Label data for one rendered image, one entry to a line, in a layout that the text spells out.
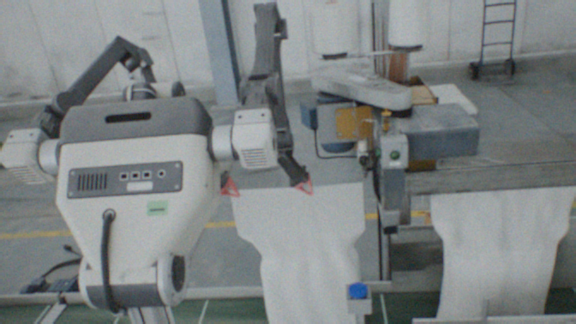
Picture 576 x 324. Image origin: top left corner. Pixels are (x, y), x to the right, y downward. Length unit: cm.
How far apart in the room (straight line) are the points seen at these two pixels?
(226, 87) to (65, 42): 262
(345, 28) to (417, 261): 110
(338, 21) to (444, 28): 523
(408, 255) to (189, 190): 126
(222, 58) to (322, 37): 477
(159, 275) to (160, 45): 605
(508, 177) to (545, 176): 12
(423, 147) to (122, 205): 86
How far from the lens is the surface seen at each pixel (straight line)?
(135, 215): 105
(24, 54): 798
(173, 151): 104
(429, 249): 205
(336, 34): 150
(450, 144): 138
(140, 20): 697
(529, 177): 170
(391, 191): 141
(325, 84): 167
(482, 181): 165
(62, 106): 137
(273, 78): 119
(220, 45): 620
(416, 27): 154
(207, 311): 220
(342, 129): 171
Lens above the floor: 184
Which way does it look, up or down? 25 degrees down
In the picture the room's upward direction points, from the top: 7 degrees counter-clockwise
